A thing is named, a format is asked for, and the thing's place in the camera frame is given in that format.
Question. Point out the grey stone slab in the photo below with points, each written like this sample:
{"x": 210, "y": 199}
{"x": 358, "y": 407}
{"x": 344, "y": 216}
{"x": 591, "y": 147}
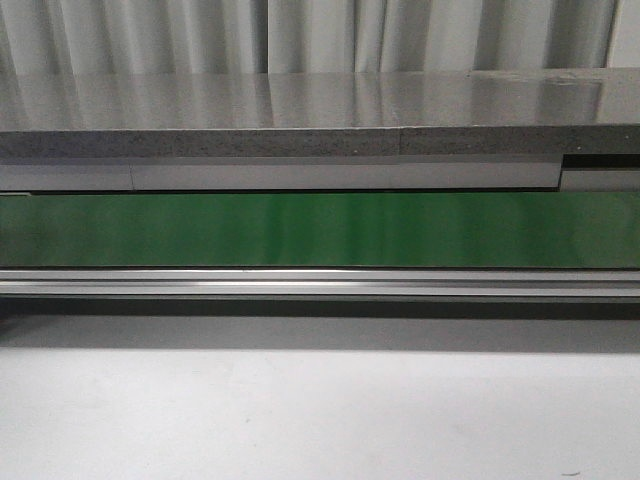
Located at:
{"x": 557, "y": 111}

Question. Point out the grey curtain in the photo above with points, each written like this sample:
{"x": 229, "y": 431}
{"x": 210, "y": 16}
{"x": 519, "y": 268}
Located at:
{"x": 229, "y": 37}

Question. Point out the rear aluminium conveyor rail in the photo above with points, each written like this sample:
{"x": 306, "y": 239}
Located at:
{"x": 398, "y": 172}

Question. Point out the aluminium conveyor rail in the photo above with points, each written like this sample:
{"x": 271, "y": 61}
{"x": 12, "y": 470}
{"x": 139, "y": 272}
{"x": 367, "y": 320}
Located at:
{"x": 444, "y": 284}
{"x": 398, "y": 172}

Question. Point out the green conveyor belt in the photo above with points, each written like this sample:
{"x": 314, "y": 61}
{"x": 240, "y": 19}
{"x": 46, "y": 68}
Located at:
{"x": 591, "y": 230}

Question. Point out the front aluminium conveyor rail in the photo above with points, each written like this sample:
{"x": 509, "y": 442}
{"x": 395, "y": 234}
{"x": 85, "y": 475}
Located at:
{"x": 444, "y": 284}

